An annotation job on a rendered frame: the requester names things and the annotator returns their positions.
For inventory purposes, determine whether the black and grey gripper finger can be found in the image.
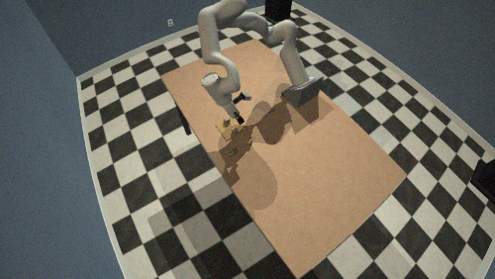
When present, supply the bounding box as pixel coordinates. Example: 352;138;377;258
234;112;245;125

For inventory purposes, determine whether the tan mat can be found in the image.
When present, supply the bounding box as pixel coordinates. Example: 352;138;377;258
215;117;247;140

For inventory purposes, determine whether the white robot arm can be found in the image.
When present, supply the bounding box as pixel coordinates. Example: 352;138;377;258
198;0;315;106

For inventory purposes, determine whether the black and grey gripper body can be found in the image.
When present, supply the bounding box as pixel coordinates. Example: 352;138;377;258
221;100;240;119

